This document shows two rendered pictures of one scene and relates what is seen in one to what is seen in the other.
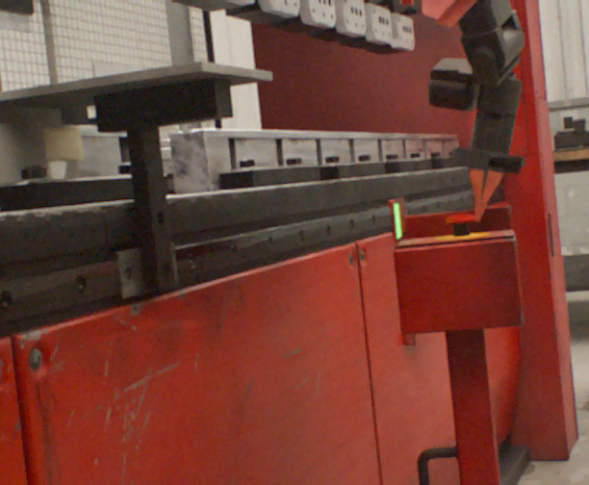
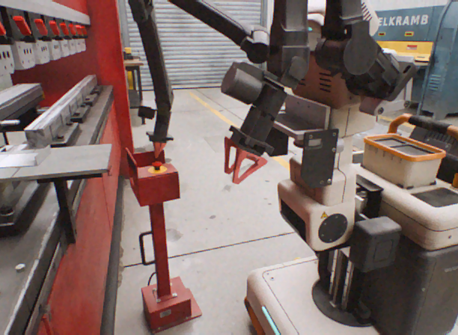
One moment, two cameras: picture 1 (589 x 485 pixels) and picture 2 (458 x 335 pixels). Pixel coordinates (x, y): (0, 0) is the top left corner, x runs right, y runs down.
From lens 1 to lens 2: 0.61 m
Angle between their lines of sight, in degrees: 40
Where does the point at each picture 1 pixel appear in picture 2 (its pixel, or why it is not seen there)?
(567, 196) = not seen: hidden behind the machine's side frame
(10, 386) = not seen: outside the picture
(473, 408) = (159, 220)
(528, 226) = (122, 107)
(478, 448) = (160, 231)
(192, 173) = (38, 146)
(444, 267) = (155, 184)
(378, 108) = (62, 60)
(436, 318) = (152, 200)
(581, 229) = not seen: hidden behind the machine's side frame
